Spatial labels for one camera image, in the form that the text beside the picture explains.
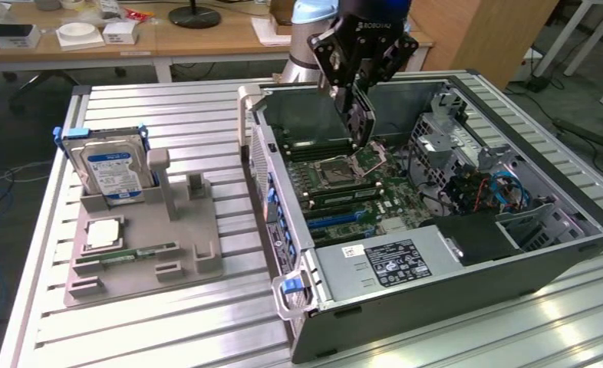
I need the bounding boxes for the wooden desk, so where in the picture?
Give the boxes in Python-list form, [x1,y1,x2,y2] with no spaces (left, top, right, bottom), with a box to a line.
[0,0,435,84]

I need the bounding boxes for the open socket cover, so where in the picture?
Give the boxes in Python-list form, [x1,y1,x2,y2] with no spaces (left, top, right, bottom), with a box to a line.
[349,145,392,177]

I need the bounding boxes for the white paper stack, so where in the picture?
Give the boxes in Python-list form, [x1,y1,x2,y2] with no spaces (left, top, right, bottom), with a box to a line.
[251,15,296,48]

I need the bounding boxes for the tall metal disk bay cage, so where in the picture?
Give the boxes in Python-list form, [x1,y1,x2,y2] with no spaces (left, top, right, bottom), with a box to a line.
[407,90,491,192]

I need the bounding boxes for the black power adapter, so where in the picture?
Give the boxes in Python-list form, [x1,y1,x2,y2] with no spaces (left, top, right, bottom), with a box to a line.
[523,76,553,94]

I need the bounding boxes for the wooden cabinet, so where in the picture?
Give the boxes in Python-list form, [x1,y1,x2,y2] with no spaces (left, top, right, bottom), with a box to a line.
[411,0,561,91]

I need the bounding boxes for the hard disk in blue caddy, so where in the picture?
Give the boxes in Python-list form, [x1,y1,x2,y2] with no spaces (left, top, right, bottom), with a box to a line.
[50,122,152,201]

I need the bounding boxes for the black graphics card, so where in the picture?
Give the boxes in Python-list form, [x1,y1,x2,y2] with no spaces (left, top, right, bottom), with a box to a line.
[331,82,379,150]

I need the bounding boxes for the blue data wire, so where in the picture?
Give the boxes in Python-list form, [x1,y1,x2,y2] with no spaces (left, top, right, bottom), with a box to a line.
[487,172,533,212]

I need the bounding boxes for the white table frame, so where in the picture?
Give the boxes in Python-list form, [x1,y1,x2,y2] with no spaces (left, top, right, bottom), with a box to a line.
[531,0,603,105]

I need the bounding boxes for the green RAM stick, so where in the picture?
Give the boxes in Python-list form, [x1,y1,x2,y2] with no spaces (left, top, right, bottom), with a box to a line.
[74,241,183,266]

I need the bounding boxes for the low metal disk bay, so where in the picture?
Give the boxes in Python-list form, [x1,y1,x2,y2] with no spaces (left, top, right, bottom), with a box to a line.
[495,202,596,254]

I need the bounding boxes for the black cable bundle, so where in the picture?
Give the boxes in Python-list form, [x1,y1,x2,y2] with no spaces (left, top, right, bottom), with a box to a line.
[443,174,492,215]

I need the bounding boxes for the open black PC case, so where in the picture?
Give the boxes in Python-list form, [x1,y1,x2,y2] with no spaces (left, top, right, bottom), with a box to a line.
[236,74,603,365]

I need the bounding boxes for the brown cardboard box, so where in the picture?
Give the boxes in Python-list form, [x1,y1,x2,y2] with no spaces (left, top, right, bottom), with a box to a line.
[269,0,297,27]

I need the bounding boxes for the black round lamp base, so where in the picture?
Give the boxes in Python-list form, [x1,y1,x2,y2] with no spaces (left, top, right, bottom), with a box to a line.
[167,0,224,30]

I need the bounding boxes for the silver CPU chip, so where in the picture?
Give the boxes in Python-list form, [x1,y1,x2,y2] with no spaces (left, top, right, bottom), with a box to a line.
[85,218,124,247]

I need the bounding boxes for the black chair base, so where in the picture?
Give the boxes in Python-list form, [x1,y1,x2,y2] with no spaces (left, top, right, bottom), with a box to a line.
[2,67,128,114]

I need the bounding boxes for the small white labelled box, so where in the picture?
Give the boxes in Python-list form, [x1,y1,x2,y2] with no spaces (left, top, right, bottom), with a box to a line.
[100,20,141,45]

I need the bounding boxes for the CPU socket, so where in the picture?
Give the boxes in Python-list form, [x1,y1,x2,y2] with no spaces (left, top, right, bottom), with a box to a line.
[313,155,368,189]

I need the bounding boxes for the black floor stand base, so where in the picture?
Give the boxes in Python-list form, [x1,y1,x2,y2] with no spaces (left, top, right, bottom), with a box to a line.
[551,114,603,149]

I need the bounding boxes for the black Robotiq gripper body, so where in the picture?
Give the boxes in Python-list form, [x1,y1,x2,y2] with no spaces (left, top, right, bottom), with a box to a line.
[331,0,412,62]

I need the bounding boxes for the white round plastic part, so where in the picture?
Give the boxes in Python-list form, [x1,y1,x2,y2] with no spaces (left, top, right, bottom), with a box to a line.
[54,21,108,51]

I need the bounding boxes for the white box with black top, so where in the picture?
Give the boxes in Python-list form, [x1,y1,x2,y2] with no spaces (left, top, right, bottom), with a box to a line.
[0,22,41,50]

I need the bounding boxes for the grey parts rack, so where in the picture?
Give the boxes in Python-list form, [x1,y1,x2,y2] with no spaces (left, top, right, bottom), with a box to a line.
[62,148,227,307]

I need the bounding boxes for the green motherboard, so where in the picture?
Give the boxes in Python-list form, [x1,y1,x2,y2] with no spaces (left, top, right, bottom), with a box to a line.
[279,136,437,248]

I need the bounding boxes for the grey power supply unit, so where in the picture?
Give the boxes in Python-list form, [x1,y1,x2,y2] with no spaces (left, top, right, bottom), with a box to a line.
[300,224,465,304]

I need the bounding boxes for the long black expansion slot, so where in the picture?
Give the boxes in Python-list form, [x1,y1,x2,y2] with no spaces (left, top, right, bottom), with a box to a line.
[304,202,379,218]

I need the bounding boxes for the installed black RAM stick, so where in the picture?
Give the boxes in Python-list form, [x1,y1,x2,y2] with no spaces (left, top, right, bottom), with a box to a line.
[308,186,385,210]

